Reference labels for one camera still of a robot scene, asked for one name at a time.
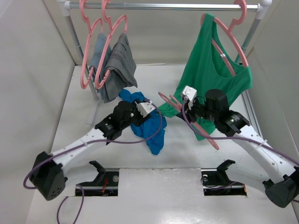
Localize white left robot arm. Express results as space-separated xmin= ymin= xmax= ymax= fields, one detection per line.
xmin=25 ymin=99 xmax=155 ymax=201

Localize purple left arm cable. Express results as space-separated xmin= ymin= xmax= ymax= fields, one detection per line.
xmin=22 ymin=99 xmax=164 ymax=224

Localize metal clothes rack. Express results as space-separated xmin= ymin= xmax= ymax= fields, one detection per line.
xmin=58 ymin=0 xmax=272 ymax=99

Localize aluminium rail right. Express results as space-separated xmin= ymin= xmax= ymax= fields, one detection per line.
xmin=241 ymin=91 xmax=262 ymax=137

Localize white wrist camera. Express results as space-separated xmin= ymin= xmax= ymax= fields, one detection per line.
xmin=136 ymin=101 xmax=155 ymax=118
xmin=181 ymin=85 xmax=197 ymax=109

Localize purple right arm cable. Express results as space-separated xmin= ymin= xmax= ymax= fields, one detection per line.
xmin=181 ymin=98 xmax=299 ymax=203

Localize pink hanger with grey cloth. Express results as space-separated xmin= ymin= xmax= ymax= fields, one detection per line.
xmin=94 ymin=0 xmax=128 ymax=90

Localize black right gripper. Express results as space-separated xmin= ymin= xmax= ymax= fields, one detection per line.
xmin=176 ymin=97 xmax=218 ymax=124

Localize blue t shirt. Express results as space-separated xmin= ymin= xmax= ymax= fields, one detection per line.
xmin=119 ymin=89 xmax=167 ymax=155

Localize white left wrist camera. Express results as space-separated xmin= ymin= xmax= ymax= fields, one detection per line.
xmin=136 ymin=101 xmax=155 ymax=118

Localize light blue cloth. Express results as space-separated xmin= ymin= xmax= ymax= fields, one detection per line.
xmin=90 ymin=33 xmax=112 ymax=81

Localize grey folded cloth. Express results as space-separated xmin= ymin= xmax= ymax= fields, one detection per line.
xmin=103 ymin=33 xmax=138 ymax=103

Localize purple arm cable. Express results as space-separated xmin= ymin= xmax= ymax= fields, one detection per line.
xmin=181 ymin=98 xmax=299 ymax=203
xmin=22 ymin=99 xmax=164 ymax=224

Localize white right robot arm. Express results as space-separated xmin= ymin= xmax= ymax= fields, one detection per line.
xmin=181 ymin=86 xmax=299 ymax=208

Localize green t shirt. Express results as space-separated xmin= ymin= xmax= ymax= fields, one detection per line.
xmin=158 ymin=13 xmax=253 ymax=141

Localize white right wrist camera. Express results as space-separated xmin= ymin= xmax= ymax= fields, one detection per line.
xmin=181 ymin=85 xmax=197 ymax=109

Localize pink hanger with green shirt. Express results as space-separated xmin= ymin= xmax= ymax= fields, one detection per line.
xmin=199 ymin=0 xmax=249 ymax=77

